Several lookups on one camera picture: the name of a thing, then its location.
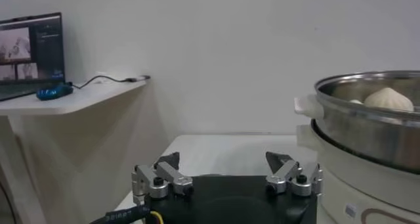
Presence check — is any blue computer mouse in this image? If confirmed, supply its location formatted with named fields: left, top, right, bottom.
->
left=35, top=82, right=74, bottom=101

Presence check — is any cream electric cooker base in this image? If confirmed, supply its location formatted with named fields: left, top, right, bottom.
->
left=296, top=120, right=420, bottom=224

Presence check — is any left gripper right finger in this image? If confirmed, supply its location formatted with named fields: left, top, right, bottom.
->
left=264, top=151, right=324, bottom=198

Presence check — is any black cable with adapter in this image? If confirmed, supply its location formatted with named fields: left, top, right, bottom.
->
left=71, top=75, right=152, bottom=90

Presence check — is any white steamed baozi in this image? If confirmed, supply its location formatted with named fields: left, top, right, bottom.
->
left=363, top=87, right=415, bottom=112

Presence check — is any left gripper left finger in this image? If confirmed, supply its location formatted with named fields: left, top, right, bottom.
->
left=131, top=151, right=194, bottom=206

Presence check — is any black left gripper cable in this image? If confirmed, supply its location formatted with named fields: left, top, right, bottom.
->
left=88, top=205, right=165, bottom=224

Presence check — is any white side desk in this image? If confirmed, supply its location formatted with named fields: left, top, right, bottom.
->
left=0, top=77, right=148, bottom=224

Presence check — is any dark laptop computer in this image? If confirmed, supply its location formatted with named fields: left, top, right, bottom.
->
left=0, top=12, right=66, bottom=101

